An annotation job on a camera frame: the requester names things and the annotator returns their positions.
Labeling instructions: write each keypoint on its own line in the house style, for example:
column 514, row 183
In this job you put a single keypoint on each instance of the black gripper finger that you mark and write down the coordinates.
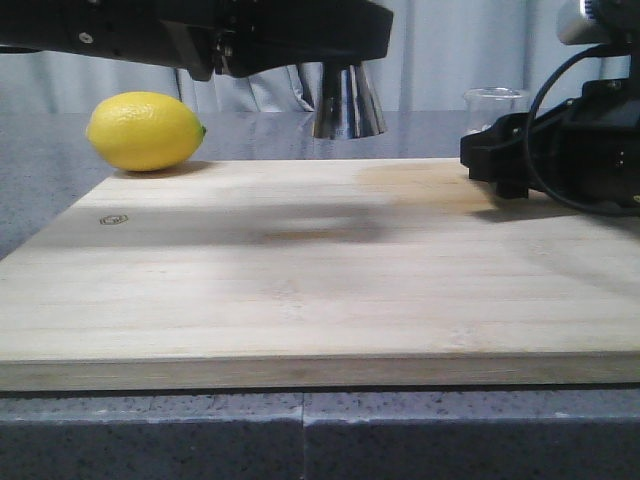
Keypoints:
column 256, row 36

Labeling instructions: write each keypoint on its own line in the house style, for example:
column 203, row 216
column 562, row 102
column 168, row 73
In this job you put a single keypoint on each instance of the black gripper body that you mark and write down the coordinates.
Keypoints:
column 174, row 34
column 586, row 150

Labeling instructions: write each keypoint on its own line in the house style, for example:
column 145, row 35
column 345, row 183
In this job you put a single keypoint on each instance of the small glass beaker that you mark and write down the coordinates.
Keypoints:
column 484, row 106

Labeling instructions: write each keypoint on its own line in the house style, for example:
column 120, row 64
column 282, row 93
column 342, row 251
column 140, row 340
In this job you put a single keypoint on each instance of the steel double jigger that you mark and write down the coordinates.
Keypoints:
column 345, row 102

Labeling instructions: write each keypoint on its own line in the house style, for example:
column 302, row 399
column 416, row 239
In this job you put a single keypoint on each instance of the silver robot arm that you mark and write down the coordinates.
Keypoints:
column 604, row 29

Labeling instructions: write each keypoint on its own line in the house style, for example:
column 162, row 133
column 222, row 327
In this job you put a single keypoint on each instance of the yellow lemon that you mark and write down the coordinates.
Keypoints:
column 144, row 131

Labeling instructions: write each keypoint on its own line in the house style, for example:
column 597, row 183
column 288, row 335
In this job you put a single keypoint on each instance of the grey curtain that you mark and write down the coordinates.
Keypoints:
column 438, row 51

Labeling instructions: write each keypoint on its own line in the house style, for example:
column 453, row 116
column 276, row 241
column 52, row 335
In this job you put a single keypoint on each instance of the bamboo cutting board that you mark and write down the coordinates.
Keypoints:
column 247, row 274

